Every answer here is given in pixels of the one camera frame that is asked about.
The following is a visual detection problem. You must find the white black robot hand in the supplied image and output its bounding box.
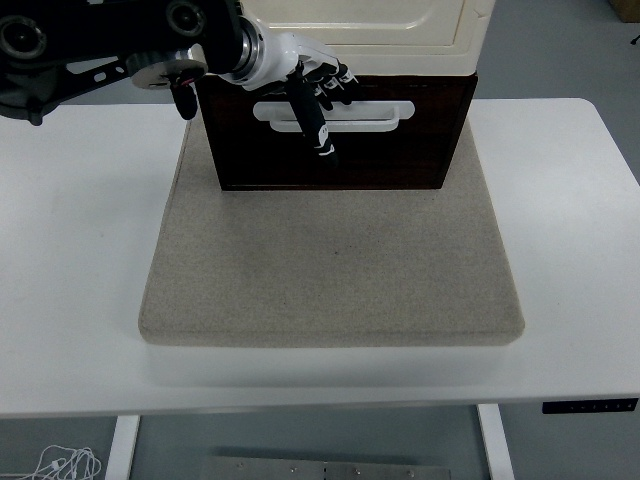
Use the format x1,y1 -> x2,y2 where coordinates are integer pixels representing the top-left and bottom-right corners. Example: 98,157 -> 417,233
222,30 -> 359,170

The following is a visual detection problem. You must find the white drawer handle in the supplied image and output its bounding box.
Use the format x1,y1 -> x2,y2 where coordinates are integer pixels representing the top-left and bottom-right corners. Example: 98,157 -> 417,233
252,100 -> 417,134

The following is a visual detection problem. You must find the dark wooden drawer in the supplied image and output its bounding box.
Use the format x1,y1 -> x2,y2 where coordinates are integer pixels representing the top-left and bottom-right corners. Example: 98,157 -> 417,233
205,83 -> 469,189

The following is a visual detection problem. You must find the dark wooden drawer case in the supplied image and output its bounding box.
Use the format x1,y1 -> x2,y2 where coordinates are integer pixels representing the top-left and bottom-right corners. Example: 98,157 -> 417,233
194,71 -> 481,192

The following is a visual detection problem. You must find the cream plastic cabinet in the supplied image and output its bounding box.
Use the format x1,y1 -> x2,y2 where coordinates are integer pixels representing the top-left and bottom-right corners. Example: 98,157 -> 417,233
239,0 -> 497,77

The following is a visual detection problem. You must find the grey felt mat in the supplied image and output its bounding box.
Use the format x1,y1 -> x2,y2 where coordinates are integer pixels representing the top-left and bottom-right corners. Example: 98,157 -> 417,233
138,102 -> 526,349

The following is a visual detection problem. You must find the brown cardboard box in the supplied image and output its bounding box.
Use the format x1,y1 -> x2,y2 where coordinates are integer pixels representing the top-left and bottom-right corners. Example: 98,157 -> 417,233
610,0 -> 640,24

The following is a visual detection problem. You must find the white table leg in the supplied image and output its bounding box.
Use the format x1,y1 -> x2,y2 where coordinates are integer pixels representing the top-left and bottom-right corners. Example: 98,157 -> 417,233
476,403 -> 516,480
102,414 -> 142,480

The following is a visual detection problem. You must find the black table control panel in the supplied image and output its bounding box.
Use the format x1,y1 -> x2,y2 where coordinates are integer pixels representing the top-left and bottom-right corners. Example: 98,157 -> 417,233
542,397 -> 640,415

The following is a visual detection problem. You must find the white thin cable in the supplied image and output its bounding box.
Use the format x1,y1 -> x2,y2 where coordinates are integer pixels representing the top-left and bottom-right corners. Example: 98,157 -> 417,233
0,444 -> 104,480

